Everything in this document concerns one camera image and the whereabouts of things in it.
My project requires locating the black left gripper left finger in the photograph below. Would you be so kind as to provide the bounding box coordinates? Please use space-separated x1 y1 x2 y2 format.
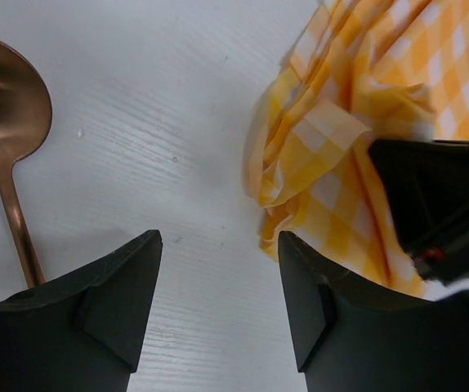
0 230 163 391

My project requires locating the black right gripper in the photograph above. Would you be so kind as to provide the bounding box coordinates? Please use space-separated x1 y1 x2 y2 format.
368 140 469 285

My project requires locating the copper spoon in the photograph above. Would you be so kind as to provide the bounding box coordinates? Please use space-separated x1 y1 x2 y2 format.
0 42 52 287

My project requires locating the yellow white checkered cloth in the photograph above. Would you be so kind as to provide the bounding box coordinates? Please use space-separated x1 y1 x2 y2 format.
248 1 469 300

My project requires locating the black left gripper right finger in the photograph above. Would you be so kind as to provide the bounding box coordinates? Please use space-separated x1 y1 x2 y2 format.
279 232 469 391

